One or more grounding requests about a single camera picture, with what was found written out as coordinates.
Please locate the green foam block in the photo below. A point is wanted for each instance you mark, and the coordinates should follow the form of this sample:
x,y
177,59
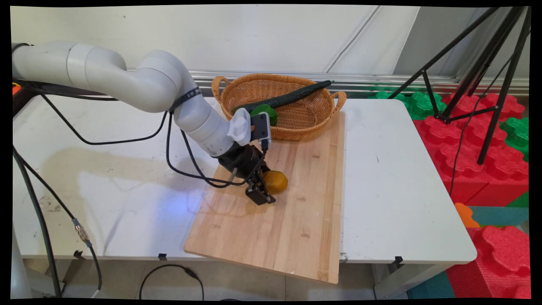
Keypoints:
x,y
517,133
417,103

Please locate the large red foam block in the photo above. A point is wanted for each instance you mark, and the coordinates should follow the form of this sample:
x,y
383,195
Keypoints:
x,y
470,165

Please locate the orange foam piece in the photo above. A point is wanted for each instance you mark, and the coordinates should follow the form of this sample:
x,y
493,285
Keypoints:
x,y
465,215

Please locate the orange object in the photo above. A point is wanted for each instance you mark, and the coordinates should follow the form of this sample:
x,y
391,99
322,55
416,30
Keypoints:
x,y
16,88

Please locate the green bell pepper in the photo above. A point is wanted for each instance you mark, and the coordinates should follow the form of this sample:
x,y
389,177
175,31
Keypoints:
x,y
266,111

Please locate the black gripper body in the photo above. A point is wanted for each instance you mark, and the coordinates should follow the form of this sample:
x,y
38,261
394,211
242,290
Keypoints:
x,y
242,162

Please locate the woven wicker basket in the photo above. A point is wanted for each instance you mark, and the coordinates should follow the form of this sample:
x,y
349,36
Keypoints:
x,y
296,120

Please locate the dark green cucumber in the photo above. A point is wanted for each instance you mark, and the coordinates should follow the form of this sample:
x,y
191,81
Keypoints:
x,y
296,96

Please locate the teal foam mat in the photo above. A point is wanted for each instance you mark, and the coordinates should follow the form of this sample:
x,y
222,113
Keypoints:
x,y
501,215

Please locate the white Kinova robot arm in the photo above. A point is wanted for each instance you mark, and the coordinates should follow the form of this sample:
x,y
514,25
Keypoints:
x,y
148,84

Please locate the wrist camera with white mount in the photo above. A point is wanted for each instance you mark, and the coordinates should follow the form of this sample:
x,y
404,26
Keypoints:
x,y
250,127

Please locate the aluminium window rail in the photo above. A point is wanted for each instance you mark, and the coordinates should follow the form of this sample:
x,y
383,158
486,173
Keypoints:
x,y
381,80

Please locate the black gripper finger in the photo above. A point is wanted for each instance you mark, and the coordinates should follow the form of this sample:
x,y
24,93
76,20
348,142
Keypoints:
x,y
260,195
263,174

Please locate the bamboo cutting board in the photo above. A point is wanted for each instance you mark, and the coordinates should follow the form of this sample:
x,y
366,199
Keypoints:
x,y
275,237

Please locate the white table leg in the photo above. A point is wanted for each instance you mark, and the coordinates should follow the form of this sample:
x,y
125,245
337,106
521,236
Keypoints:
x,y
402,281

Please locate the yellow-brown potato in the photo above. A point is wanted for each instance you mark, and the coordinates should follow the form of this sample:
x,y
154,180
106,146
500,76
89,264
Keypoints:
x,y
278,182

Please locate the black tripod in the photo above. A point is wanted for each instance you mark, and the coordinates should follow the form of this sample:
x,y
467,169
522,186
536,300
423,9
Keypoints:
x,y
493,55

